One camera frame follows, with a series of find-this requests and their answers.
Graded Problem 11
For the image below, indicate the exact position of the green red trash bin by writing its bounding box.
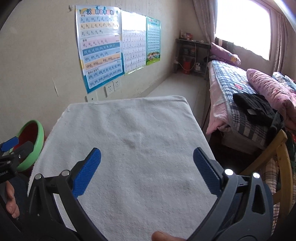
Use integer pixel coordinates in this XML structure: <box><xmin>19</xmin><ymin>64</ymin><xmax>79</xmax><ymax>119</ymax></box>
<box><xmin>10</xmin><ymin>120</ymin><xmax>46</xmax><ymax>172</ymax></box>

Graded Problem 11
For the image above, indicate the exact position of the purple pillow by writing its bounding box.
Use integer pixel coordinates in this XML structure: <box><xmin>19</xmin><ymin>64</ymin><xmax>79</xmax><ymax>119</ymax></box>
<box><xmin>210</xmin><ymin>42</ymin><xmax>241</xmax><ymax>66</ymax></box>

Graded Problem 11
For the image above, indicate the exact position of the white wall socket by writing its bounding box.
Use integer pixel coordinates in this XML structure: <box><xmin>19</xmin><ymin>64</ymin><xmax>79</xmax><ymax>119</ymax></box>
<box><xmin>104</xmin><ymin>78</ymin><xmax>122</xmax><ymax>97</ymax></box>

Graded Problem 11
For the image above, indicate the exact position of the bed with plaid quilt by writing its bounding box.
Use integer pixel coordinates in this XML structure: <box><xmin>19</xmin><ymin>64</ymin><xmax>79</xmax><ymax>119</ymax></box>
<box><xmin>206</xmin><ymin>60</ymin><xmax>284</xmax><ymax>149</ymax></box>

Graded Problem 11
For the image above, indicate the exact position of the white towel table cover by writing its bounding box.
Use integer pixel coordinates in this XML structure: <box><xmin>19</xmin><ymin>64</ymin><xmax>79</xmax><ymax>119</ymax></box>
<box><xmin>32</xmin><ymin>96</ymin><xmax>216</xmax><ymax>240</ymax></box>

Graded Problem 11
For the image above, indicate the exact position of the black metal shelf rack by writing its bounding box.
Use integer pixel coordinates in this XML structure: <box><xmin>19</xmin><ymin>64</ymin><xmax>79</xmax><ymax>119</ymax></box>
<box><xmin>173</xmin><ymin>38</ymin><xmax>211</xmax><ymax>78</ymax></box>

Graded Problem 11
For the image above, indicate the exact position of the green number wall poster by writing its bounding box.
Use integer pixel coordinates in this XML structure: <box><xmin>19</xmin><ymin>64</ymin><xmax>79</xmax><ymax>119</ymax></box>
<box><xmin>146</xmin><ymin>17</ymin><xmax>161</xmax><ymax>65</ymax></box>

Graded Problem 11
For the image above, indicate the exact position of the black clothing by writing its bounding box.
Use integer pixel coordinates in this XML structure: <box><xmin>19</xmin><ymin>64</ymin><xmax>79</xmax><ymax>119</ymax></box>
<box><xmin>233</xmin><ymin>93</ymin><xmax>275</xmax><ymax>127</ymax></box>

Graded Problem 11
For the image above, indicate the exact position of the blue pinyin wall poster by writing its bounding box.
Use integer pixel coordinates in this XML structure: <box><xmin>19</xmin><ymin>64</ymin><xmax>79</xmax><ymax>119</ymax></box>
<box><xmin>75</xmin><ymin>5</ymin><xmax>125</xmax><ymax>93</ymax></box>

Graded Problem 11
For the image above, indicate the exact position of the white chart wall poster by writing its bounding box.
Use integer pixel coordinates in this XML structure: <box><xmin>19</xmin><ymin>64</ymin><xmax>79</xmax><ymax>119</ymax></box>
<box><xmin>121</xmin><ymin>11</ymin><xmax>146</xmax><ymax>75</ymax></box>

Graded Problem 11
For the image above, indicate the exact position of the red container on shelf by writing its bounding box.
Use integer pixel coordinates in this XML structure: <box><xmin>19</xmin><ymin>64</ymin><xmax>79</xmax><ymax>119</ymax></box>
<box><xmin>182</xmin><ymin>59</ymin><xmax>191</xmax><ymax>74</ymax></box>

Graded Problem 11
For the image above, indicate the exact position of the pink curtain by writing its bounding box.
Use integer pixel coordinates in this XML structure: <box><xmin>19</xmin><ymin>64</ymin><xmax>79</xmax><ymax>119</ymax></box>
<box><xmin>192</xmin><ymin>0</ymin><xmax>218</xmax><ymax>43</ymax></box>

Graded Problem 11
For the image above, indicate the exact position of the yellow wooden chair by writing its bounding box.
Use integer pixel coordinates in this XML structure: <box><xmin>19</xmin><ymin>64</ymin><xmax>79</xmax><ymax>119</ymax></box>
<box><xmin>241</xmin><ymin>130</ymin><xmax>293</xmax><ymax>225</ymax></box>

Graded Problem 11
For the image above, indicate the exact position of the left hand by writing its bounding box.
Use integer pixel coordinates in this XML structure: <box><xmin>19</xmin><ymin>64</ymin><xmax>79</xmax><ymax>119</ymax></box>
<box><xmin>5</xmin><ymin>181</ymin><xmax>20</xmax><ymax>219</ymax></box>

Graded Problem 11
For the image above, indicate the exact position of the right hand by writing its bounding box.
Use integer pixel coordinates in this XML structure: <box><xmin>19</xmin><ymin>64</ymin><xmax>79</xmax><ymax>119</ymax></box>
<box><xmin>151</xmin><ymin>231</ymin><xmax>186</xmax><ymax>241</ymax></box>

